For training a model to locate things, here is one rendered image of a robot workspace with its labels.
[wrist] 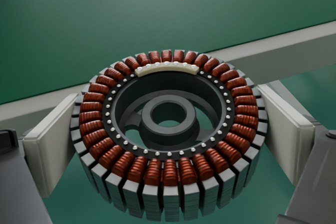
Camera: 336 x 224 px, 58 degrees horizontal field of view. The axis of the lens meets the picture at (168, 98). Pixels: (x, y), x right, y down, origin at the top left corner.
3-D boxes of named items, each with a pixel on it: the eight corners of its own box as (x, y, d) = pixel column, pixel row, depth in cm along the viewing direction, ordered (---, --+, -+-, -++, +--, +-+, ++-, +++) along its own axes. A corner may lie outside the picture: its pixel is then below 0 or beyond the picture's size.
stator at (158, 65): (279, 222, 16) (298, 185, 13) (66, 229, 16) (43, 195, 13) (239, 80, 24) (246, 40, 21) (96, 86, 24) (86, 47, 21)
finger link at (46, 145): (49, 199, 14) (32, 200, 14) (86, 135, 20) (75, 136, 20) (37, 137, 13) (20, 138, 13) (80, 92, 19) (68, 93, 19)
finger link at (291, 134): (298, 125, 13) (317, 125, 13) (255, 84, 19) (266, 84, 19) (293, 188, 13) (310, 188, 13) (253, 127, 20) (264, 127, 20)
